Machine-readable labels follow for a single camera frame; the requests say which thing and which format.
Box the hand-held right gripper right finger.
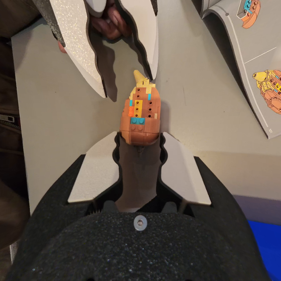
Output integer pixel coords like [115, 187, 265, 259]
[156, 132, 212, 207]

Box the person's left hand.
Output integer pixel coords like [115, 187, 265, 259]
[58, 4, 132, 54]

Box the grey desk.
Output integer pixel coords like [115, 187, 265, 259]
[11, 0, 281, 222]

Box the blue plastic bin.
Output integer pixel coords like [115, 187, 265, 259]
[247, 219, 281, 281]

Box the grey instruction booklet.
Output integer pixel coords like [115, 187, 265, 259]
[198, 0, 281, 140]

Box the brown tan brick model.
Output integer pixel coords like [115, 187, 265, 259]
[120, 70, 161, 146]

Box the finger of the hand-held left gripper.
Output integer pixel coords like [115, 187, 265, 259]
[49, 0, 108, 98]
[115, 0, 159, 80]

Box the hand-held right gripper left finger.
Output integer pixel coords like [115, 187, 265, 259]
[68, 131, 123, 203]

